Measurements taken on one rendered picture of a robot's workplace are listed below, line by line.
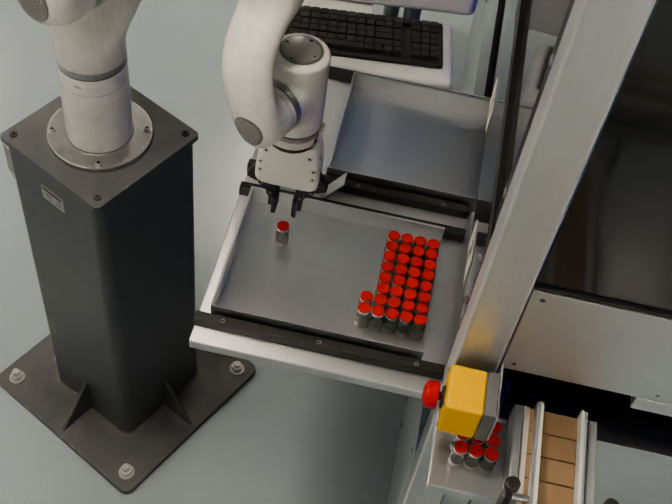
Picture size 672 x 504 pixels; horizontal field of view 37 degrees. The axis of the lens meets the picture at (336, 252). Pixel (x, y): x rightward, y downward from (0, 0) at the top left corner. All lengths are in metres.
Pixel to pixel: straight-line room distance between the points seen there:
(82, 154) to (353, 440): 1.05
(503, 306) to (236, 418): 1.29
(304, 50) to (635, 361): 0.62
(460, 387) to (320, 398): 1.18
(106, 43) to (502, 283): 0.78
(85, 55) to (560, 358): 0.89
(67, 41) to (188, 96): 1.54
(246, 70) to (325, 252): 0.47
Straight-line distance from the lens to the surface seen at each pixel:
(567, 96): 1.08
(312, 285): 1.66
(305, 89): 1.39
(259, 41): 1.33
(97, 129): 1.82
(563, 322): 1.37
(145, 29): 3.47
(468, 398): 1.41
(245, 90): 1.34
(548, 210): 1.20
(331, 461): 2.49
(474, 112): 1.99
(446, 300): 1.68
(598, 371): 1.45
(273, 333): 1.58
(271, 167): 1.54
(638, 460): 1.66
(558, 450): 1.52
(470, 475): 1.53
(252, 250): 1.70
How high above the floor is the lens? 2.22
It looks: 52 degrees down
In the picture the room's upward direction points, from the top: 9 degrees clockwise
